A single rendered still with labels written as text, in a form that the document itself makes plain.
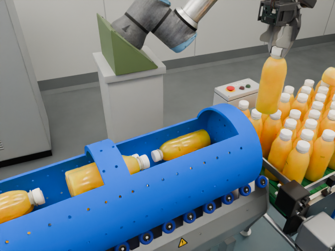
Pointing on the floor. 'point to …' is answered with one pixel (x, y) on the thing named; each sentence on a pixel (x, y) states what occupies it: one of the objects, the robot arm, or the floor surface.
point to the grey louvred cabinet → (19, 96)
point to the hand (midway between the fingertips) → (278, 50)
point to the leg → (227, 245)
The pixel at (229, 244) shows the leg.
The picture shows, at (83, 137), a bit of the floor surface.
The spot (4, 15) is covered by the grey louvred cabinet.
